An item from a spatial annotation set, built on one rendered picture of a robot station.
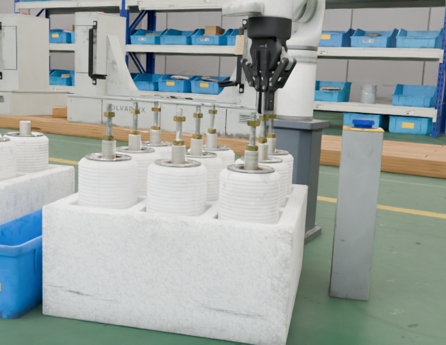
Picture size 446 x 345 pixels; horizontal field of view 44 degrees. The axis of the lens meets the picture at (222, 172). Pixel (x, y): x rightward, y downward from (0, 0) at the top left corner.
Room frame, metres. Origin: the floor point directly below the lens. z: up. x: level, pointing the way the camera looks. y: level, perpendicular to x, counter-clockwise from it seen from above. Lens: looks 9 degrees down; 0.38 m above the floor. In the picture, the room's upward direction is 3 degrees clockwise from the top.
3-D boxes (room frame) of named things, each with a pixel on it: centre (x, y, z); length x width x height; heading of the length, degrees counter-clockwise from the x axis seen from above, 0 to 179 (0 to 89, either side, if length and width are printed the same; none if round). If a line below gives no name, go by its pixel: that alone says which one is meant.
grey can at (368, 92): (5.58, -1.41, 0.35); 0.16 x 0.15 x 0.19; 62
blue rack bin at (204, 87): (6.48, 0.15, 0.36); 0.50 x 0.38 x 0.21; 153
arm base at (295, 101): (1.41, -0.17, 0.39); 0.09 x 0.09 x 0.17; 62
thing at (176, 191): (0.87, 0.07, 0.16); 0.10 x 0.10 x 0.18
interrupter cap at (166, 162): (0.87, 0.07, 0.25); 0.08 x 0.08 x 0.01
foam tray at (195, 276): (0.99, 0.05, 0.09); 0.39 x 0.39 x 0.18; 79
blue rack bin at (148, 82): (6.90, 0.91, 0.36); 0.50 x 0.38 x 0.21; 153
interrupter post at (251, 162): (0.85, -0.04, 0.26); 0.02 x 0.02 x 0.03
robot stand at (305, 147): (1.41, -0.17, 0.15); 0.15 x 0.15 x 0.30; 62
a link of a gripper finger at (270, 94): (0.95, -0.08, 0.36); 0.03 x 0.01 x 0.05; 35
